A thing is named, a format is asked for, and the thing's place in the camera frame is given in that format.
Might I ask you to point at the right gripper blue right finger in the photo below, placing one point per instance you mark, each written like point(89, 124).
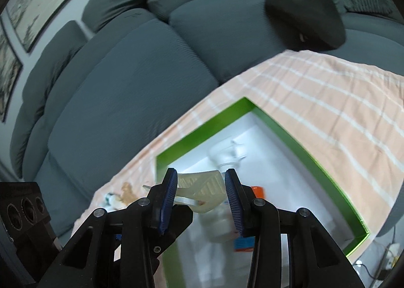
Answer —
point(238, 202)

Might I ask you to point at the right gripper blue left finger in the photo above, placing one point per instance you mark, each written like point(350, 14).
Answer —
point(165, 199)

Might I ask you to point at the translucent cream plastic clip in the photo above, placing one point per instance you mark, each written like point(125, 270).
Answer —
point(201, 191)

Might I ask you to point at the white plug adapter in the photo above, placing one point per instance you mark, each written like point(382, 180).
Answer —
point(227, 154)

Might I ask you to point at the green cardboard box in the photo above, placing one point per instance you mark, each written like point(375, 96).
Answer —
point(305, 228)

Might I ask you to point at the pink striped cloth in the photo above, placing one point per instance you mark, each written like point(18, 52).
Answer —
point(348, 116)

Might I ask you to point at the grey sofa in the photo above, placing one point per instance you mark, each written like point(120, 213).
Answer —
point(108, 85)

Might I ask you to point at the white power strip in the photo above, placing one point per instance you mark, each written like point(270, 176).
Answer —
point(390, 260)

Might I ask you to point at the black headrest cushion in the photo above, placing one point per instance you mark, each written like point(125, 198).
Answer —
point(317, 23)

